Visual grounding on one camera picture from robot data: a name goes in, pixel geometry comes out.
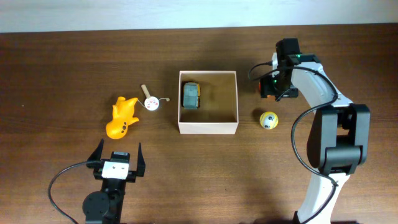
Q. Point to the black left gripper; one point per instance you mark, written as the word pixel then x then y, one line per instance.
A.
pixel 132 175

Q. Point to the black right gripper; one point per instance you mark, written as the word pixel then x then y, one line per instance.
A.
pixel 290 93

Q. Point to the yellow grey toy truck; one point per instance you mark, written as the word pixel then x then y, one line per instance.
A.
pixel 191 96

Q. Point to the colourful puzzle cube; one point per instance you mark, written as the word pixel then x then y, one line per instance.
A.
pixel 266 89

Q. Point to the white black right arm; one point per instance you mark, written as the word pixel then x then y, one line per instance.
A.
pixel 338 140

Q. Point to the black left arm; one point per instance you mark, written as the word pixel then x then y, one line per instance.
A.
pixel 105 205

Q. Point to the yellow minion ball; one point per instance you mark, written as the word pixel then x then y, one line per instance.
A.
pixel 269 120

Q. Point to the orange rubber toy animal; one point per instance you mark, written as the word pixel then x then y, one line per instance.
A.
pixel 122 117

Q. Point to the pink cardboard box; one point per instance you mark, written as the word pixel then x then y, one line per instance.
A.
pixel 218 111

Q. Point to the wooden pig rattle drum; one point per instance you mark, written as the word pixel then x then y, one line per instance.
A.
pixel 151 103

